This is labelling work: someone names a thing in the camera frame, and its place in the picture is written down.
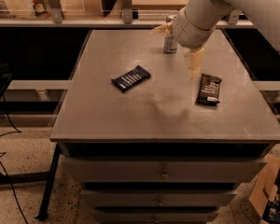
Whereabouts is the grey drawer cabinet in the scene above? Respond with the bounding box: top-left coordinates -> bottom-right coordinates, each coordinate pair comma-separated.
50,30 -> 280,217

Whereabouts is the silver blue drink can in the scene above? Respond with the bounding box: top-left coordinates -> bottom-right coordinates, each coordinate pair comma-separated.
163,15 -> 177,53

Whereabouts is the middle grey drawer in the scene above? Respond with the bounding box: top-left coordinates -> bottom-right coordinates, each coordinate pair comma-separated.
81,189 -> 236,207

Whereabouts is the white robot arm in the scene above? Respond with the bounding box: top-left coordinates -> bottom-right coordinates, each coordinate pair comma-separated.
153,0 -> 280,80

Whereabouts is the top grey drawer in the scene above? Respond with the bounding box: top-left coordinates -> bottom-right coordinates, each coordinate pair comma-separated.
64,157 -> 266,183

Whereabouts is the grey drawer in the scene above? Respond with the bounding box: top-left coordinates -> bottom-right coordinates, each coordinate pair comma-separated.
93,208 -> 217,224
81,189 -> 236,207
64,157 -> 266,183

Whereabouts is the black floor cable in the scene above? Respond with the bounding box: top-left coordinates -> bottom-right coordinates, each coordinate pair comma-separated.
0,93 -> 30,224

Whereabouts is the left grey metal bracket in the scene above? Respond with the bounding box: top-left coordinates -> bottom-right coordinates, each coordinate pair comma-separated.
49,0 -> 63,23

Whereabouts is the black desk leg frame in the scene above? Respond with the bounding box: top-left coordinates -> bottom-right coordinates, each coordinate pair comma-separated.
0,145 -> 62,221

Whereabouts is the brown cardboard box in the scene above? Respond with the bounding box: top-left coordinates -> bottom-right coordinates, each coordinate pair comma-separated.
249,154 -> 280,224

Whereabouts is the bottom grey drawer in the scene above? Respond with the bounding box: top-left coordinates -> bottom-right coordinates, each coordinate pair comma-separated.
93,208 -> 217,224

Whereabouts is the black rxbar chocolate wrapper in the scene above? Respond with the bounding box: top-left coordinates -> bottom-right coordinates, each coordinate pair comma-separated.
196,74 -> 222,106

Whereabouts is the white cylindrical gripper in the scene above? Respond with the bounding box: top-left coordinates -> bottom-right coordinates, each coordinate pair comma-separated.
151,8 -> 215,79

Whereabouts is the blue rxbar blueberry wrapper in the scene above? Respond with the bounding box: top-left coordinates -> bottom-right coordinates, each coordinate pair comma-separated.
111,65 -> 151,92

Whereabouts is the right grey metal bracket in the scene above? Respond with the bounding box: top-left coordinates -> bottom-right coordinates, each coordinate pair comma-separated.
225,9 -> 241,25

